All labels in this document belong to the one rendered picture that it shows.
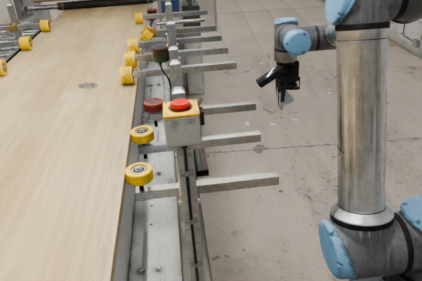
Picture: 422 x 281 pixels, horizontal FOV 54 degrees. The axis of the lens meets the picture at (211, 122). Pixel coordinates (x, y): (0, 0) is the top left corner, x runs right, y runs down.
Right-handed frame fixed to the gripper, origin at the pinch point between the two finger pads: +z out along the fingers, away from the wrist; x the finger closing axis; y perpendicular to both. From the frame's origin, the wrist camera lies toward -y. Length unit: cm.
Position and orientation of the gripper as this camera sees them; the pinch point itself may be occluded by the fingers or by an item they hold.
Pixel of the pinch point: (279, 107)
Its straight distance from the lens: 175.3
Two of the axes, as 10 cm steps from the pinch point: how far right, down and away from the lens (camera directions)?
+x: -1.3, -4.3, 8.9
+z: 0.6, 9.0, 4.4
